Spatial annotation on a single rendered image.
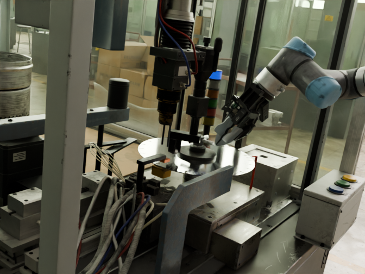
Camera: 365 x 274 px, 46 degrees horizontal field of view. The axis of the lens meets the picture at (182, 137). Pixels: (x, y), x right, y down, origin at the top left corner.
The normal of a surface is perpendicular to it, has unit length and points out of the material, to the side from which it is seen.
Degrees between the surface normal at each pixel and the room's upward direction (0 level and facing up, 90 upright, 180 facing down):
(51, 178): 90
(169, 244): 90
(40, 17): 90
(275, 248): 0
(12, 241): 0
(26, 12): 90
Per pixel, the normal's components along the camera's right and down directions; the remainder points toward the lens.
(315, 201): -0.59, 0.15
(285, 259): 0.13, -0.95
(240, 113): -0.52, -0.05
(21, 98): 0.94, 0.20
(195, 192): 0.80, 0.26
